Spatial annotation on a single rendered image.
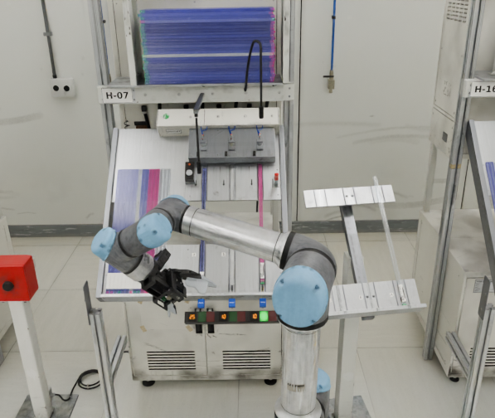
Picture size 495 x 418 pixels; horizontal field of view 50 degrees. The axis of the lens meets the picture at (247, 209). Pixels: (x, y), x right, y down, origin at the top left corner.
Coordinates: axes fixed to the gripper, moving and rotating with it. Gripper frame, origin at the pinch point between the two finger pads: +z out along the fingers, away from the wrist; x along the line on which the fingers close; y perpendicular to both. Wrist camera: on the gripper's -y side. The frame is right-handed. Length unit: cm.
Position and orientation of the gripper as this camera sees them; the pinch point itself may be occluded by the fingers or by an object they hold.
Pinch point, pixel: (196, 298)
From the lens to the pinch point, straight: 152.5
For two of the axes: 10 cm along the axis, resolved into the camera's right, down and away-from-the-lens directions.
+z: 6.1, 5.5, 5.7
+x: 7.8, -5.6, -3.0
